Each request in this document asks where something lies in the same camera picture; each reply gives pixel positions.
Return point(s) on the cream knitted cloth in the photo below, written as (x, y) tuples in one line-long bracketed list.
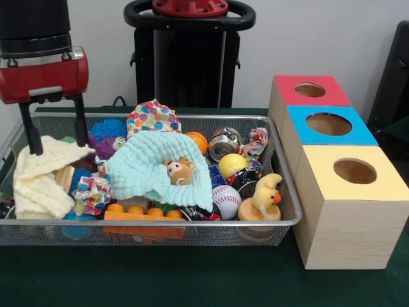
[(38, 172)]

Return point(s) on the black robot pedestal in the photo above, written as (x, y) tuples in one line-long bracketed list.
[(188, 64)]

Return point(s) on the crushed silver drink can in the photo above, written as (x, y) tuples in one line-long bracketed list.
[(223, 147)]

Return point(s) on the yellow tennis ball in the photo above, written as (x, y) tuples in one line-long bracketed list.
[(233, 164)]

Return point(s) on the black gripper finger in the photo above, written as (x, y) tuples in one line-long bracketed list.
[(80, 128), (32, 134)]

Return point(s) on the wooden three-hole box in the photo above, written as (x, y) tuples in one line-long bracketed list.
[(351, 230)]

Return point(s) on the polka dot cloth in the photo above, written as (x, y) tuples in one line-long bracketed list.
[(153, 116)]

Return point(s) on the brown plush toy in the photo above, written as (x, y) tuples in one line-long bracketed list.
[(180, 172)]

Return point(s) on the mint green cloth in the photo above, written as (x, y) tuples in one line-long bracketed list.
[(134, 169)]

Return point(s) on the black panel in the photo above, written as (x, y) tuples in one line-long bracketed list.
[(393, 80)]

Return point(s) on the silver mesh bin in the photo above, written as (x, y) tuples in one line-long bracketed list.
[(223, 236)]

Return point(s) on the yellow plush duck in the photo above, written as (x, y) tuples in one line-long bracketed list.
[(266, 195)]

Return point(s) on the purple spiky monster toy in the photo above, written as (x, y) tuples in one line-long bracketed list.
[(103, 147)]

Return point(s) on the dark green tablecloth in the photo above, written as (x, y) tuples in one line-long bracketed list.
[(191, 281)]

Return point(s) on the orange building brick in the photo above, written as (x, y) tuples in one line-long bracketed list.
[(143, 215)]

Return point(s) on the white toy baseball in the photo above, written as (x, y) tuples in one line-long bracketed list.
[(227, 201)]

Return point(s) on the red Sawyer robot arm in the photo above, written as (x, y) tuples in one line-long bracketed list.
[(35, 28)]

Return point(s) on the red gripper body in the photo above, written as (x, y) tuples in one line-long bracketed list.
[(44, 78)]

